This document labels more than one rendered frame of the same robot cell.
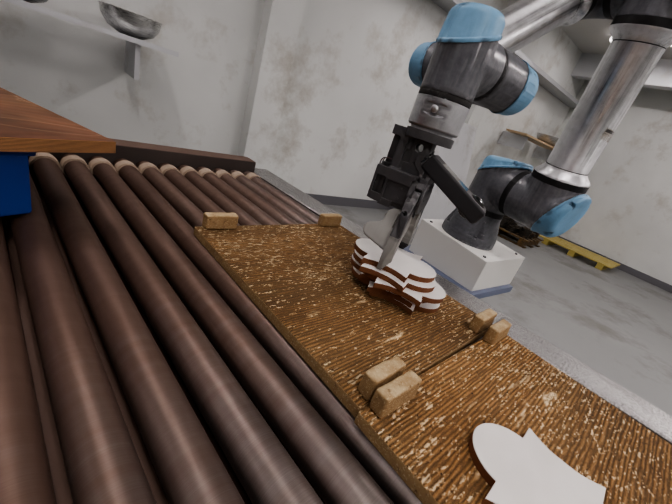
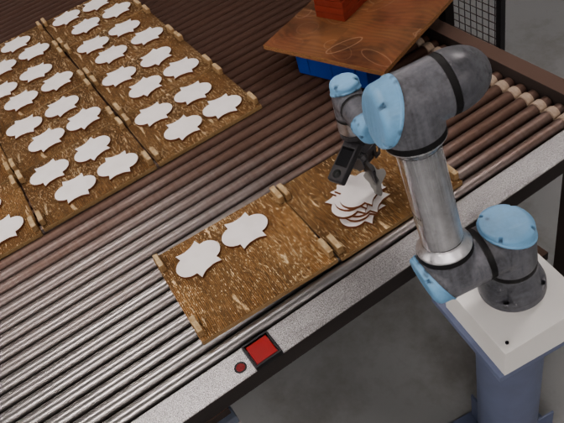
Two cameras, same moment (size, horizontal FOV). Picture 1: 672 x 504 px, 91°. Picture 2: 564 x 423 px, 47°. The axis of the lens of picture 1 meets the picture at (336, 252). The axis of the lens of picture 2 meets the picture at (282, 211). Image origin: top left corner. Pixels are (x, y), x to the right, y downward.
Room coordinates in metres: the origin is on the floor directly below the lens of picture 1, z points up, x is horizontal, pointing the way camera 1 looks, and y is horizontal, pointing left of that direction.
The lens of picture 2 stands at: (1.00, -1.29, 2.25)
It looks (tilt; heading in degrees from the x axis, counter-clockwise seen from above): 44 degrees down; 122
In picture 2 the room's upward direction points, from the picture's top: 18 degrees counter-clockwise
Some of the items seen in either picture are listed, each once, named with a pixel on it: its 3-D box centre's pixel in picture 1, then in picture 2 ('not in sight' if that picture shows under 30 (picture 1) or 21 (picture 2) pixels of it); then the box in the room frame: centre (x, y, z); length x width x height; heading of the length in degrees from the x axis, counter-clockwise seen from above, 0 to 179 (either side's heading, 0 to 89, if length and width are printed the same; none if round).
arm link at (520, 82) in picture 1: (490, 80); (371, 117); (0.60, -0.14, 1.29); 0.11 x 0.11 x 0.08; 39
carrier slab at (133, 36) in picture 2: not in sight; (118, 40); (-0.76, 0.72, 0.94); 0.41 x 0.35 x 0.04; 51
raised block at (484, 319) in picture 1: (483, 320); (335, 243); (0.49, -0.26, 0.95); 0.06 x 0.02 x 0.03; 140
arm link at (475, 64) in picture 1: (462, 59); (347, 98); (0.53, -0.08, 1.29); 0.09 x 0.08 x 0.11; 129
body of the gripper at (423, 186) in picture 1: (410, 171); (357, 144); (0.53, -0.07, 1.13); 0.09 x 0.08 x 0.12; 71
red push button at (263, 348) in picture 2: not in sight; (262, 350); (0.39, -0.59, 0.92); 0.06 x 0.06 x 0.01; 51
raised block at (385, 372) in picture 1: (383, 376); (284, 191); (0.28, -0.09, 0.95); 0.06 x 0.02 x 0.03; 140
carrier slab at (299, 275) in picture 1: (343, 279); (365, 187); (0.51, -0.03, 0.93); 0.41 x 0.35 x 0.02; 50
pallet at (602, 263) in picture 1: (577, 252); not in sight; (6.51, -4.44, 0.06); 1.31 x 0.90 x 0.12; 44
